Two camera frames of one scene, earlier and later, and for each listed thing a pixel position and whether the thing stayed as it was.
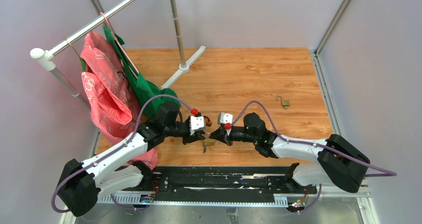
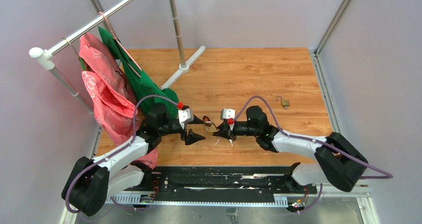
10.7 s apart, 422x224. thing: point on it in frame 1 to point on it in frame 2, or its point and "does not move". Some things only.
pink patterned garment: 111,94 does not move
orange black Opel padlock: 207,121 does not move
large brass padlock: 209,142 to 213,130
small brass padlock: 283,102 does not move
